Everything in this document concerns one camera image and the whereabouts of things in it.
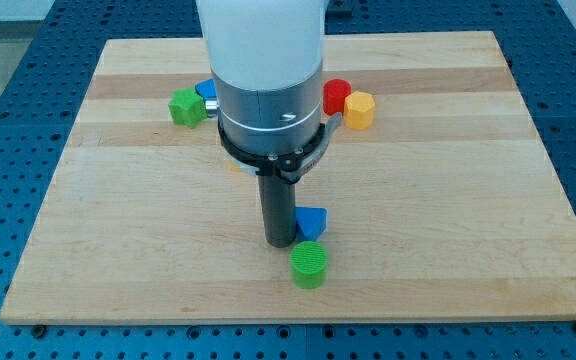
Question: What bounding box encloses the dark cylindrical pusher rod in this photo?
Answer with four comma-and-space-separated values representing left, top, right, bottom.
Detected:
258, 176, 297, 248

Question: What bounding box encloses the black clamp ring mount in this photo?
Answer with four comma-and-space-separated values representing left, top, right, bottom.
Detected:
217, 112, 343, 184

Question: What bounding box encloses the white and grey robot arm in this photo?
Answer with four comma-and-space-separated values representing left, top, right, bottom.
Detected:
196, 0, 341, 248

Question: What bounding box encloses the blue block behind arm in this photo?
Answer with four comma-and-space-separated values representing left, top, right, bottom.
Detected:
195, 78, 217, 100

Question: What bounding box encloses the blue triangle block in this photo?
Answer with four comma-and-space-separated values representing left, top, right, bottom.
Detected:
296, 207, 328, 242

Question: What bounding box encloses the green cylinder block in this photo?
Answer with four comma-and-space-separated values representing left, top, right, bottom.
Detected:
289, 241, 328, 289

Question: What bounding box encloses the red cylinder block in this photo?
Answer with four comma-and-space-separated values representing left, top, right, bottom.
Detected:
323, 78, 352, 115

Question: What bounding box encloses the orange hexagon block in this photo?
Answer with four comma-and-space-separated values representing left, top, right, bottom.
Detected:
343, 91, 376, 130

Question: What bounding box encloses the green star block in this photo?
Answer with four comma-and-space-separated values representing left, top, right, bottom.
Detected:
168, 87, 208, 129

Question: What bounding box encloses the wooden board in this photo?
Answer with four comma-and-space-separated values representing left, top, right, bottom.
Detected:
0, 31, 576, 325

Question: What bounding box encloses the blue perforated table plate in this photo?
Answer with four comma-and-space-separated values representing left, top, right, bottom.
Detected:
0, 0, 576, 359

